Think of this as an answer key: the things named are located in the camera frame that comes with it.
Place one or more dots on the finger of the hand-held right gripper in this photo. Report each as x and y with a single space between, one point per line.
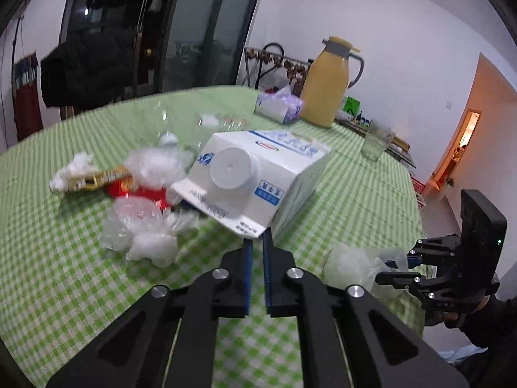
400 279
432 246

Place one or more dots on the wooden chair under jacket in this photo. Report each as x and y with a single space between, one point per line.
68 113

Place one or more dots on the crumpled clear plastic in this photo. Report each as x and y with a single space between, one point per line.
129 218
153 163

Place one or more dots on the red hanging cloth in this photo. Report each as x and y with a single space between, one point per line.
26 93

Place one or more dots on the person's right hand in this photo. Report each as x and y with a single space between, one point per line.
448 317

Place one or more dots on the red snack packet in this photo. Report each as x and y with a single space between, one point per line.
137 194

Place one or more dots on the black jacket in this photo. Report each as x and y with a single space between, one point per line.
89 68

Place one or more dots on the green checkered tablecloth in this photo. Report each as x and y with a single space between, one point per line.
60 250

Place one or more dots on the small white tissue ball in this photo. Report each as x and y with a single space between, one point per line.
210 120

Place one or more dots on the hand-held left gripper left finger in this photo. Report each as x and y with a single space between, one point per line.
246 275

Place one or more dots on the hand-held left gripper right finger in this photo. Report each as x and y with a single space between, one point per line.
267 275

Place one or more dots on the gold snack packet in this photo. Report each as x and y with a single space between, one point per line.
101 178

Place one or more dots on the sliding glass door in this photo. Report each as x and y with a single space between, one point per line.
194 28

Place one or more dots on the purple tissue pack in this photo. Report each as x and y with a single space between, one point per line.
280 107

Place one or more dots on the white milk carton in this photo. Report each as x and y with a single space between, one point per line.
258 169

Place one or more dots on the clear plastic bottle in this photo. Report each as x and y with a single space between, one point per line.
166 139

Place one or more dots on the metal drying rack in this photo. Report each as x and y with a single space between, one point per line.
274 60

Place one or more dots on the whitish plastic bag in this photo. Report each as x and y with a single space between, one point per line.
351 264

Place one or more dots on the person's right forearm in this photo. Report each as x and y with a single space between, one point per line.
496 339

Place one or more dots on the yellow thermos jug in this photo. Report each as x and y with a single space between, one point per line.
327 85

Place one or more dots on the white crumpled tissue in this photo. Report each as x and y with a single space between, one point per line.
74 167

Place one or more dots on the green box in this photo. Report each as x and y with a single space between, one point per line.
352 107

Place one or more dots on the clear glass cup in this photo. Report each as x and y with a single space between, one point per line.
375 141

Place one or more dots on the white crumpled plastic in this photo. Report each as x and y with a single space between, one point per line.
151 248

